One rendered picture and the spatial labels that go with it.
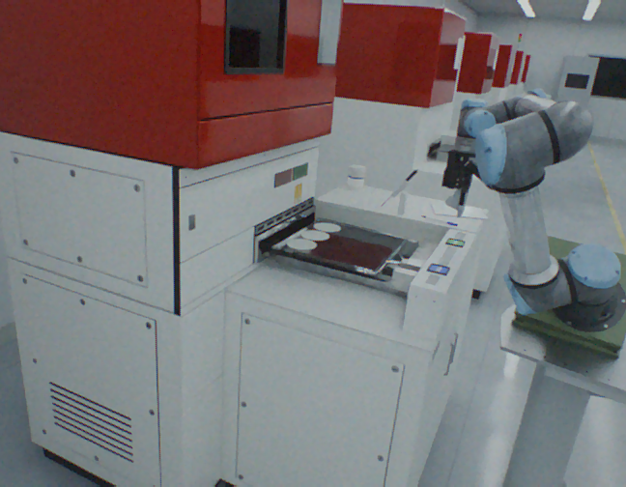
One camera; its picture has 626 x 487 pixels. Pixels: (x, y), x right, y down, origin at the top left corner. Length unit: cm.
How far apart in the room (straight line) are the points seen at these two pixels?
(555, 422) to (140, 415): 123
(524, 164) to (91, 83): 103
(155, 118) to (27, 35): 45
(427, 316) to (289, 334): 40
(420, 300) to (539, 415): 55
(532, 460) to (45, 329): 157
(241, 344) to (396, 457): 56
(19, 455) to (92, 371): 66
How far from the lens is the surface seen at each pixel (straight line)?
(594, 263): 141
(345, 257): 164
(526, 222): 124
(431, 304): 137
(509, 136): 112
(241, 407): 174
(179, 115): 126
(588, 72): 1393
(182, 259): 135
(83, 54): 145
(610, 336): 158
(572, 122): 115
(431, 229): 189
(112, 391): 176
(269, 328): 153
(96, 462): 203
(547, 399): 168
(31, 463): 231
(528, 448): 179
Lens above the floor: 151
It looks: 20 degrees down
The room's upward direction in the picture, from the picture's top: 5 degrees clockwise
